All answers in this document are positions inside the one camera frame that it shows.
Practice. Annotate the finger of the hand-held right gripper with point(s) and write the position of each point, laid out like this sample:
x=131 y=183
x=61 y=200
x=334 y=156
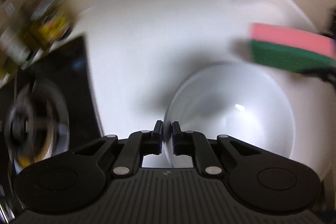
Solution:
x=323 y=74
x=329 y=22

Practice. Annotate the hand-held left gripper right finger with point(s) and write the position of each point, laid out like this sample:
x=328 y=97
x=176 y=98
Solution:
x=176 y=138

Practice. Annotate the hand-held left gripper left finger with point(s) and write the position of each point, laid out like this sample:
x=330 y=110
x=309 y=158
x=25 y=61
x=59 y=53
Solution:
x=157 y=138

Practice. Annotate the pink and green sponge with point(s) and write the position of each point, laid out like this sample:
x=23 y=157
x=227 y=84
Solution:
x=286 y=45

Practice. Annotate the white ceramic bowl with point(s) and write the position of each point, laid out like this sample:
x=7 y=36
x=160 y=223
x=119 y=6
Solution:
x=236 y=113

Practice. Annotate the black glass cooktop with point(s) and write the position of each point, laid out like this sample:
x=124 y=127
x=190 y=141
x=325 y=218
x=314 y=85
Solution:
x=78 y=69

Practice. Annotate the gas burner with grate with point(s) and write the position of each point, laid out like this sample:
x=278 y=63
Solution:
x=34 y=121

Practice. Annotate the jar with yellow label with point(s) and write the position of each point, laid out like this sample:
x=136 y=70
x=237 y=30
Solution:
x=55 y=22

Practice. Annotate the dark bottle with black cap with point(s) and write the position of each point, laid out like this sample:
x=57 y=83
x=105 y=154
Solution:
x=36 y=37

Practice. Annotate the clear bottle with yellow cap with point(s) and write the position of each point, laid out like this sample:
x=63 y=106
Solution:
x=14 y=47

